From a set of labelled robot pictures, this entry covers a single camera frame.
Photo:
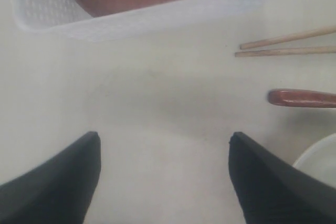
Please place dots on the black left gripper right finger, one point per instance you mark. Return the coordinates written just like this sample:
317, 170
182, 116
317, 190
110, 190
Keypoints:
270, 190

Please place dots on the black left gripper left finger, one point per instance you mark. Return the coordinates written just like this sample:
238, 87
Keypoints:
58, 191

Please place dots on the white ceramic bowl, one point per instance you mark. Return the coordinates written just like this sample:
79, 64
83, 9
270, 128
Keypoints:
318, 161

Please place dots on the wooden chopstick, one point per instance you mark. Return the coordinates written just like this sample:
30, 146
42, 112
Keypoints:
287, 52
288, 38

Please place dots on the white plastic woven basket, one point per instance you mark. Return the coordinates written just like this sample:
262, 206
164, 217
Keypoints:
66, 17

